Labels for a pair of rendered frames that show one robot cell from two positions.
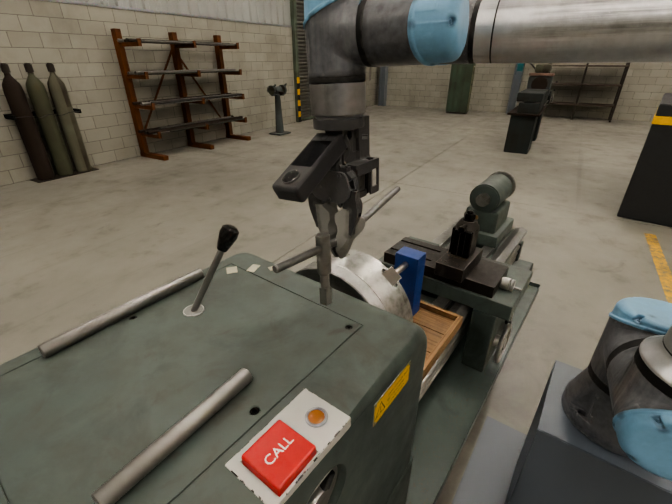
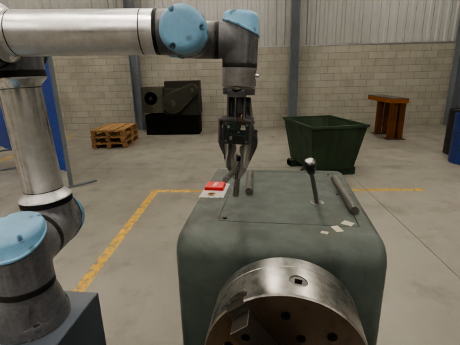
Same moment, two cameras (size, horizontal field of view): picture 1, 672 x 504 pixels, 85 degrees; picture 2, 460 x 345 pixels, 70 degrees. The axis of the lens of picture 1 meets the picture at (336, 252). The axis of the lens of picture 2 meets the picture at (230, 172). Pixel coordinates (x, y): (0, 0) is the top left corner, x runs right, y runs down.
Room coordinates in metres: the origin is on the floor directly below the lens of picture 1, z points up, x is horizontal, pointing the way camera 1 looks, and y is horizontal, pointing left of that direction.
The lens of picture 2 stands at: (1.17, -0.38, 1.61)
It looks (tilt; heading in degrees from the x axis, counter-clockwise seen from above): 17 degrees down; 152
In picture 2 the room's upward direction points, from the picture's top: 1 degrees counter-clockwise
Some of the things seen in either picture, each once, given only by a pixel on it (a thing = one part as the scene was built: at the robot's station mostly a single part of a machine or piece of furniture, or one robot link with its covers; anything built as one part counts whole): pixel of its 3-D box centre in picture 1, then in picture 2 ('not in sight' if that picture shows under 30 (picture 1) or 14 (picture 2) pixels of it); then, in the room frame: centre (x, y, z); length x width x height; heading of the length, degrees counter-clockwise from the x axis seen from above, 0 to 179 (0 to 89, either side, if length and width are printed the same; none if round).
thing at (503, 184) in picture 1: (489, 206); not in sight; (1.70, -0.76, 1.01); 0.30 x 0.20 x 0.29; 143
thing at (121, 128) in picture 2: not in sight; (116, 135); (-7.48, 1.02, 0.22); 1.25 x 0.86 x 0.44; 152
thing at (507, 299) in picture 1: (451, 271); not in sight; (1.26, -0.46, 0.89); 0.53 x 0.30 x 0.06; 53
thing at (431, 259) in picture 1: (443, 263); not in sight; (1.23, -0.42, 0.95); 0.43 x 0.18 x 0.04; 53
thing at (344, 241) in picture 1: (353, 229); (228, 161); (0.52, -0.03, 1.41); 0.06 x 0.03 x 0.09; 143
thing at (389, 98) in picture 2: not in sight; (385, 115); (-4.54, 7.43, 0.50); 1.61 x 0.44 x 1.00; 149
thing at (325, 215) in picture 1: (336, 225); (243, 162); (0.54, 0.00, 1.41); 0.06 x 0.03 x 0.09; 143
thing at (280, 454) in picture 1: (279, 455); (215, 187); (0.26, 0.06, 1.26); 0.06 x 0.06 x 0.02; 53
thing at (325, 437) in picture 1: (292, 454); (215, 198); (0.28, 0.05, 1.23); 0.13 x 0.08 x 0.06; 143
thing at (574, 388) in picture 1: (621, 397); (29, 299); (0.43, -0.48, 1.15); 0.15 x 0.15 x 0.10
